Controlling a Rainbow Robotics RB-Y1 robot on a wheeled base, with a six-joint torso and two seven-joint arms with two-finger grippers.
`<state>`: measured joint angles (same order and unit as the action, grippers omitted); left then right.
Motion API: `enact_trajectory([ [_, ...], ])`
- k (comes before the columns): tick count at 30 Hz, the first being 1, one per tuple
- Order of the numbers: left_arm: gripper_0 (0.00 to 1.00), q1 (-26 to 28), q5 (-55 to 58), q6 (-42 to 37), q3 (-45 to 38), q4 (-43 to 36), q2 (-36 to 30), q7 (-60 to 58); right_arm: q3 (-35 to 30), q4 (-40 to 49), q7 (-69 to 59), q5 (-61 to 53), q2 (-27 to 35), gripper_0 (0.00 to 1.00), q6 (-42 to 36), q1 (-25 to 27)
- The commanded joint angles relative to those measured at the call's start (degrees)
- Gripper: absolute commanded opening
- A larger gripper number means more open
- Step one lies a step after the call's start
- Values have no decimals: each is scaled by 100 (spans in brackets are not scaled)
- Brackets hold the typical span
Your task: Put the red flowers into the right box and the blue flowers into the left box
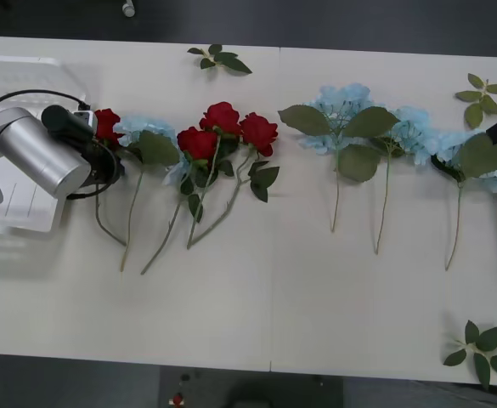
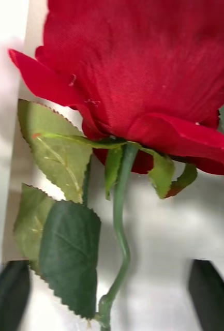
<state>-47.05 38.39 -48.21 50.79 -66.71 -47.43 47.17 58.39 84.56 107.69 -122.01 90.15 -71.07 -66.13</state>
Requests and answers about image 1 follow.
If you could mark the silver and black left arm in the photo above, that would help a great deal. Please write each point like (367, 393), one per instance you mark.
(40, 149)

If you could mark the red rose with green stem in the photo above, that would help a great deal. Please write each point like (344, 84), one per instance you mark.
(220, 117)
(197, 144)
(258, 134)
(105, 121)

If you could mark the white caster wheel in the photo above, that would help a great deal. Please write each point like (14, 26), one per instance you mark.
(128, 7)

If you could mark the shallow white box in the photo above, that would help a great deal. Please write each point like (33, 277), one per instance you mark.
(18, 76)

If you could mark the dark robot base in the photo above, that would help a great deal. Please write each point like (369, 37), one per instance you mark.
(252, 395)

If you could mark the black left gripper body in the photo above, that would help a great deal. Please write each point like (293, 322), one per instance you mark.
(103, 168)

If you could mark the loose green leaf twig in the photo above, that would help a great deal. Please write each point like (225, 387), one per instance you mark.
(473, 115)
(235, 64)
(488, 338)

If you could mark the pale blue flower with stem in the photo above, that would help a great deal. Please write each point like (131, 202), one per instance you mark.
(481, 157)
(303, 119)
(413, 123)
(154, 149)

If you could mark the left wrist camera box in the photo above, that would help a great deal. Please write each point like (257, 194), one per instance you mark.
(84, 117)

